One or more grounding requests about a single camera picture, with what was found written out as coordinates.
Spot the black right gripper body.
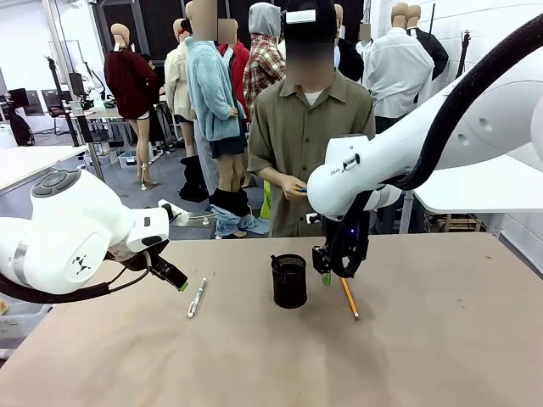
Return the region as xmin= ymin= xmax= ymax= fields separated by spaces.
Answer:
xmin=311 ymin=214 xmax=371 ymax=276

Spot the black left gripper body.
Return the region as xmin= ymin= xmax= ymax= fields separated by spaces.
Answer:
xmin=109 ymin=248 xmax=177 ymax=284

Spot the person's right forearm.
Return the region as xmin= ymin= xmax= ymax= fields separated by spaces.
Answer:
xmin=255 ymin=166 xmax=288 ymax=192

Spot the white silver pen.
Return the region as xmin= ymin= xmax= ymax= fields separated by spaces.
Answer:
xmin=187 ymin=276 xmax=209 ymax=320

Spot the black mesh pen holder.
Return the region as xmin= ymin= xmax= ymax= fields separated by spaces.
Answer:
xmin=271 ymin=253 xmax=309 ymax=309

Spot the person's right hand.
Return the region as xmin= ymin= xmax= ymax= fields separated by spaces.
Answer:
xmin=280 ymin=176 xmax=307 ymax=201

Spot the yellow pencil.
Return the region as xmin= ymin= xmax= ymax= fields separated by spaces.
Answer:
xmin=340 ymin=277 xmax=361 ymax=321

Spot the white power strip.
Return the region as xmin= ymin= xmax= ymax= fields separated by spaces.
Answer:
xmin=157 ymin=198 xmax=190 ymax=226

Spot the person in olive shirt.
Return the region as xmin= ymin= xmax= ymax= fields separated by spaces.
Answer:
xmin=247 ymin=0 xmax=378 ymax=239

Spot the white side table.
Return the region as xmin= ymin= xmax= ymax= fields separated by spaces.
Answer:
xmin=0 ymin=145 xmax=89 ymax=192

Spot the white rounded table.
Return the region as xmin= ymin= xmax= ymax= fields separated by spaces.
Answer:
xmin=411 ymin=153 xmax=543 ymax=215

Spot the mannequin in dark red jacket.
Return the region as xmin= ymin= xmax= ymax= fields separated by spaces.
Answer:
xmin=104 ymin=23 xmax=161 ymax=191

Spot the mannequin in light blue fleece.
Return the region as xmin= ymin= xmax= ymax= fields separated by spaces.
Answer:
xmin=184 ymin=0 xmax=251 ymax=238

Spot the black office chair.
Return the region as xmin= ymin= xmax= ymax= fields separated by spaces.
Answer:
xmin=41 ymin=88 xmax=73 ymax=137

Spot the mannequin in beige shirt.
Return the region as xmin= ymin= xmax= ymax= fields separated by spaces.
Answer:
xmin=163 ymin=17 xmax=199 ymax=159

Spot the mannequin in white shirt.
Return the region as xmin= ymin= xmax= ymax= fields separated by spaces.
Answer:
xmin=361 ymin=2 xmax=435 ymax=133

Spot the mannequin in plaid hooded shirt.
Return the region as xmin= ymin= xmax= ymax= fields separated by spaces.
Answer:
xmin=243 ymin=2 xmax=288 ymax=124

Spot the mannequin in black jacket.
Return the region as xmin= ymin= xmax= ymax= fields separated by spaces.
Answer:
xmin=333 ymin=3 xmax=366 ymax=84

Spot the mannequin in black suit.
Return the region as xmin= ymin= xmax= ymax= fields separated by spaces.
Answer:
xmin=406 ymin=4 xmax=450 ymax=81

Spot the black cap with white label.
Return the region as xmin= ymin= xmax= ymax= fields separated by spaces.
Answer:
xmin=280 ymin=0 xmax=339 ymax=43

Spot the black tripod stand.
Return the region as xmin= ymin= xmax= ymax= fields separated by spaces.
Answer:
xmin=454 ymin=28 xmax=473 ymax=80

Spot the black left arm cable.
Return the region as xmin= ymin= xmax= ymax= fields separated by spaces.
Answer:
xmin=0 ymin=250 xmax=154 ymax=304

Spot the black right arm cable sleeve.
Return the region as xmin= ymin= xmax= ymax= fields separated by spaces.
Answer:
xmin=328 ymin=11 xmax=543 ymax=280

